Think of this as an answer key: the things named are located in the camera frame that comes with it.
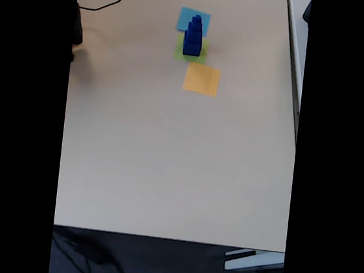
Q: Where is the blue paper square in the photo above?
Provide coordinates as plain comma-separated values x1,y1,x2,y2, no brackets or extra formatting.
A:
176,6,212,38

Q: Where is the large blue cube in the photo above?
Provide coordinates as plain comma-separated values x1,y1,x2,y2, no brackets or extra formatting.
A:
181,29,203,58

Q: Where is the white table foot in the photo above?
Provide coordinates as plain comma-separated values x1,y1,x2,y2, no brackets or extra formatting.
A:
223,246,286,273

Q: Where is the orange paper square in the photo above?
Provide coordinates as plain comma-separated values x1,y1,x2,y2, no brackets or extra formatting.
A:
182,62,223,99

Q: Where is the medium blue cube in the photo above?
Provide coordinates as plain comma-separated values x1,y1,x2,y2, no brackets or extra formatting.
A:
185,24,203,45

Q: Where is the dark blue object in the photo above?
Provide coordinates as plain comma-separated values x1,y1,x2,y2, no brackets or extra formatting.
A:
302,0,312,23

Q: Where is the green paper square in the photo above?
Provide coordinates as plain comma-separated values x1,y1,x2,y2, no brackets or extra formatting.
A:
172,33,210,65

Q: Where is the white neighbouring table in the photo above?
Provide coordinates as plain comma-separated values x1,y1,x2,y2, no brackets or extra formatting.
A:
271,0,312,146

